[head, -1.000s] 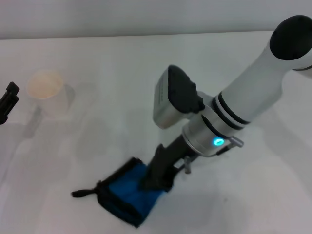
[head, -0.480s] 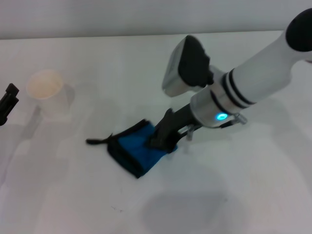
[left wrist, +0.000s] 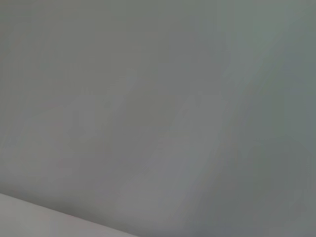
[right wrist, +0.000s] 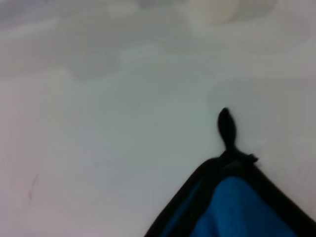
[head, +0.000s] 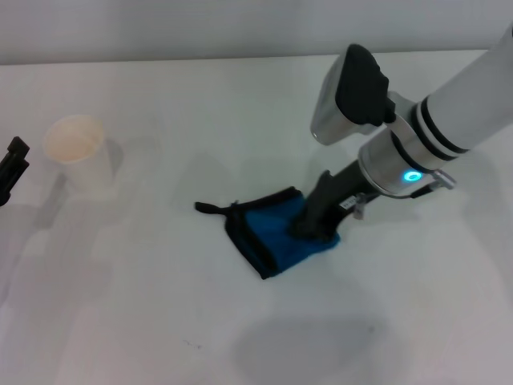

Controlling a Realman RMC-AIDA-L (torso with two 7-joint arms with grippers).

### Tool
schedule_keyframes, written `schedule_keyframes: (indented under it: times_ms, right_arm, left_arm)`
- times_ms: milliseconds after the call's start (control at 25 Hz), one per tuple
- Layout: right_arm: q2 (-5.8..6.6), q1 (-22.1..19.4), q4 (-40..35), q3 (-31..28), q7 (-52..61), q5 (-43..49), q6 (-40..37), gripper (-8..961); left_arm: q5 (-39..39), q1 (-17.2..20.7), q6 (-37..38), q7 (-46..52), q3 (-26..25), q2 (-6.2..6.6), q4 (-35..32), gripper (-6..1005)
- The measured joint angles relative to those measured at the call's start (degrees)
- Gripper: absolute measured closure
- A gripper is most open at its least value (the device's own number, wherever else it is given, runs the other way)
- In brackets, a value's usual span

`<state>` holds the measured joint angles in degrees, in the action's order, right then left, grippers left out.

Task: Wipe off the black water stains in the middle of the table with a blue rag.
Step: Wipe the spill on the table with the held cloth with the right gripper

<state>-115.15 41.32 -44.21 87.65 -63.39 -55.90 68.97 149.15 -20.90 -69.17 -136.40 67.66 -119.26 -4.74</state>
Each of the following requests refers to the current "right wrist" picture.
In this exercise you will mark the white paper cup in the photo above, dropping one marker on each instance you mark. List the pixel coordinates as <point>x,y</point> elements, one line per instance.
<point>217,11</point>

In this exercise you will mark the blue rag with black trim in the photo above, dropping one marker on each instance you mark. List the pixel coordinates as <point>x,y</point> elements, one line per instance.
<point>237,209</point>

